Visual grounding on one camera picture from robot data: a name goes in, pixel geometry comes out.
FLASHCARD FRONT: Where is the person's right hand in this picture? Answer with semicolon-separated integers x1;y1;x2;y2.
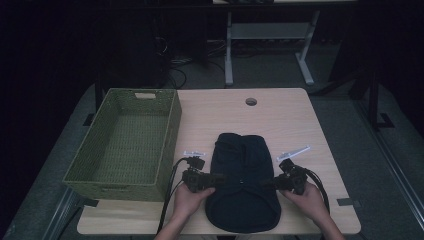
279;181;329;223

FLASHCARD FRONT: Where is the black metal stand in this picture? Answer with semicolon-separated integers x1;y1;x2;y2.
365;68;396;132

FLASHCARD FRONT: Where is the metal floor rail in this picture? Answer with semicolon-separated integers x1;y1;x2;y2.
354;99;424;232
41;187;86;240

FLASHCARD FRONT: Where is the grey tape strip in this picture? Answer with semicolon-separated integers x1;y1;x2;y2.
336;197;362;207

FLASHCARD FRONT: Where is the green woven basket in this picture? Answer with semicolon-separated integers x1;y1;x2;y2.
62;87;183;203

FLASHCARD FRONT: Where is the dark blue knit sweater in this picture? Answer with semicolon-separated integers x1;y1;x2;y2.
204;132;282;234

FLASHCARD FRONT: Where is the person's left hand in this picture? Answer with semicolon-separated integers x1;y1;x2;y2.
173;183;216;221

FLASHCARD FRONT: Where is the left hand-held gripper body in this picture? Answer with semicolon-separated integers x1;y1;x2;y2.
182;150;216;194

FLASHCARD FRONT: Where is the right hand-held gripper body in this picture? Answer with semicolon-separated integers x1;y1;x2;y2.
274;145;312;195

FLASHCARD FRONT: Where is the tangle of floor cables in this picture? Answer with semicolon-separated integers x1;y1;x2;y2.
164;56;196;90

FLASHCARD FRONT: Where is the black cable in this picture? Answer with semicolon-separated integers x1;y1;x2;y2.
161;179;185;221
303;168;332;215
156;157;191;235

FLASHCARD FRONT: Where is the white metal desk frame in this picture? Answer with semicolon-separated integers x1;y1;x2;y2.
224;9;322;87

